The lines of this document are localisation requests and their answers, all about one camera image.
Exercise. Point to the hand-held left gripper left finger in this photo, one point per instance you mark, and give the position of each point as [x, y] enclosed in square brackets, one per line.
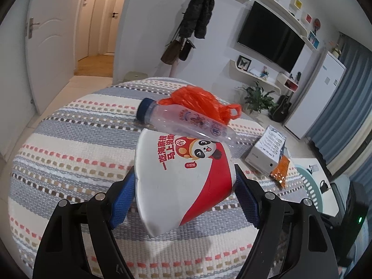
[123, 200]

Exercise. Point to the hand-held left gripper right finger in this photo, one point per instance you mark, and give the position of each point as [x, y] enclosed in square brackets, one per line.
[248, 200]

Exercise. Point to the orange snack packet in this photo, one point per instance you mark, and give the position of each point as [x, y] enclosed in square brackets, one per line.
[280, 171]

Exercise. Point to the large white blue carton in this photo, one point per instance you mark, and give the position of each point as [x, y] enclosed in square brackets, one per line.
[261, 157]

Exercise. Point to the white red paper bowl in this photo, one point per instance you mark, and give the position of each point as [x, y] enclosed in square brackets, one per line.
[174, 191]

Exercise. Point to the clear plastic bottle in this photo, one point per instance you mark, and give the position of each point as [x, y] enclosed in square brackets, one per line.
[174, 116]

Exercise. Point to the orange plastic bag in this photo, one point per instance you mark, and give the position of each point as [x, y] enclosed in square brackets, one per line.
[200, 97]

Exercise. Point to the white coffee table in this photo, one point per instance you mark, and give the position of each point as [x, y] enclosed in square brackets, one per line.
[327, 202]

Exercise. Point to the black mug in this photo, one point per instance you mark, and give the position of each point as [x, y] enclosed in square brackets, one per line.
[324, 186]

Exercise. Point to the striped woven tablecloth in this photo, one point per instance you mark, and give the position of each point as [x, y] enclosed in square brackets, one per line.
[72, 139]

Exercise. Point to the black acoustic guitar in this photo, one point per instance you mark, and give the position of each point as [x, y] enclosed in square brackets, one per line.
[280, 109]

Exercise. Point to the blue and cream curtain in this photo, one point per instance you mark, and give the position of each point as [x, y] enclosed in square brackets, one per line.
[343, 110]

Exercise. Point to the green potted plant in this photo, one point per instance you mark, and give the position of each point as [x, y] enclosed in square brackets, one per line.
[258, 98]

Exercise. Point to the white standing air conditioner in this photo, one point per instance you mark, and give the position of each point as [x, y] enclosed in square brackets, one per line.
[316, 96]

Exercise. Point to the rounded white red shelf box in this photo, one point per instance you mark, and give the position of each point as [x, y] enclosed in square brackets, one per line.
[287, 82]

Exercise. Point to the pale green stool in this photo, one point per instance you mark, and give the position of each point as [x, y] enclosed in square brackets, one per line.
[135, 76]

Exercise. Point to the framed butterfly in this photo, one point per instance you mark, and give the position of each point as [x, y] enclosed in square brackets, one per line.
[243, 63]

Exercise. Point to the pink coat rack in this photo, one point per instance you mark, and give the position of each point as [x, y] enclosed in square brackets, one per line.
[175, 68]

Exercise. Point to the brown handbag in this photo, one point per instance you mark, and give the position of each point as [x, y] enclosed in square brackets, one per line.
[171, 52]

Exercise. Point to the small potted flower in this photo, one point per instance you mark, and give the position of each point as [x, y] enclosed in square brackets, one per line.
[336, 51]

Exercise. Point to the black handbag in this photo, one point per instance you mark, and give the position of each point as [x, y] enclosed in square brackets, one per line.
[186, 50]

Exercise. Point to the white room door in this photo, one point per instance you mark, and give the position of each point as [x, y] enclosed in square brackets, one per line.
[52, 43]

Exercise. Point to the white corridor door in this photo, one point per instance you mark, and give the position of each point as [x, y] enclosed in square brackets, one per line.
[114, 14]

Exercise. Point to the round decorative fan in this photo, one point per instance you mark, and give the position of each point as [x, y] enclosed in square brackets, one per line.
[317, 24]

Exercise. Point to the black coat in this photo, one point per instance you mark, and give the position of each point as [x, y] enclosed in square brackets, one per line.
[202, 8]

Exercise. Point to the low white wall shelf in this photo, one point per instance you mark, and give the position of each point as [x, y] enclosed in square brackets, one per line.
[255, 78]

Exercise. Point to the wall television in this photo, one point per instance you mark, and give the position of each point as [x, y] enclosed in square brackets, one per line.
[270, 37]

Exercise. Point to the small blue wall shelf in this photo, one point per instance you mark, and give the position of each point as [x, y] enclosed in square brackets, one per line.
[313, 39]

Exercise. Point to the long white wall shelf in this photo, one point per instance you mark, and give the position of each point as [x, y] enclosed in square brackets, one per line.
[286, 14]

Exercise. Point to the small red wall cube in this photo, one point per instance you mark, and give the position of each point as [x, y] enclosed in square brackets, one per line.
[308, 18]

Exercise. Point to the yellow wall cube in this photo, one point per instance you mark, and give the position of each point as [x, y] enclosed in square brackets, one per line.
[297, 3]

